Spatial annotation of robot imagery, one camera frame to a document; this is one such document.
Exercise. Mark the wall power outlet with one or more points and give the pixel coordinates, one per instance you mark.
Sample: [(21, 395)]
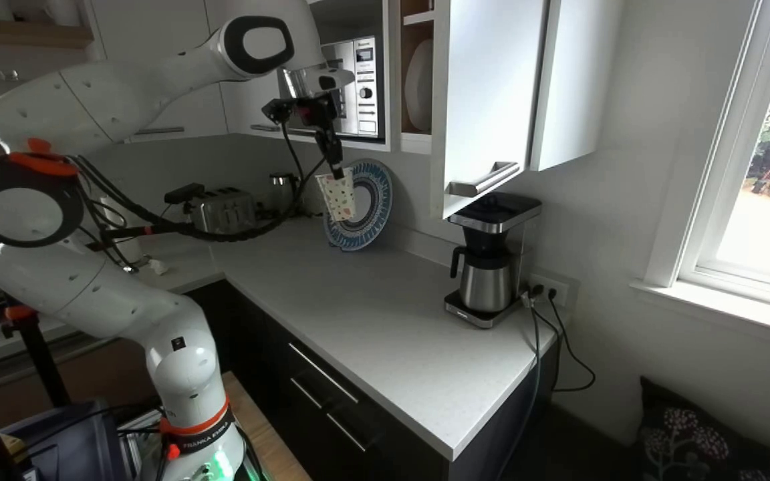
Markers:
[(557, 289)]

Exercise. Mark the built-in microwave oven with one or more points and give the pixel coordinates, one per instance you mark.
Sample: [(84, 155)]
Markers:
[(360, 99)]

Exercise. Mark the white paper plate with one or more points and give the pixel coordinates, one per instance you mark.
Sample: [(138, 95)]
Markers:
[(418, 87)]

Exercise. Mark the silver drip coffee maker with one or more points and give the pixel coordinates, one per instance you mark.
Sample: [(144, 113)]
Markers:
[(485, 262)]

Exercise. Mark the dark lower drawer cabinet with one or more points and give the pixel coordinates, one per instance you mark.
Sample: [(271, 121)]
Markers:
[(332, 425)]

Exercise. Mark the blue patterned decorative plate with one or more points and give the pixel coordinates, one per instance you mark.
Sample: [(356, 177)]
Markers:
[(372, 193)]

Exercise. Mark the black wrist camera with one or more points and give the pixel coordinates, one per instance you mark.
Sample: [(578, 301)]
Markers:
[(281, 111)]

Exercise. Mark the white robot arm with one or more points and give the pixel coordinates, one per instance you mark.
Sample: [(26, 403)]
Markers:
[(51, 125)]

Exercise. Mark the terrazzo patterned paper cup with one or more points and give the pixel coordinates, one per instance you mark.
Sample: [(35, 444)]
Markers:
[(339, 196)]

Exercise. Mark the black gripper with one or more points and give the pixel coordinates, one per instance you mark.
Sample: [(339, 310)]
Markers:
[(323, 113)]

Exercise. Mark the window with white frame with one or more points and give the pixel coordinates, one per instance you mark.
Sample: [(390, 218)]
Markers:
[(715, 249)]

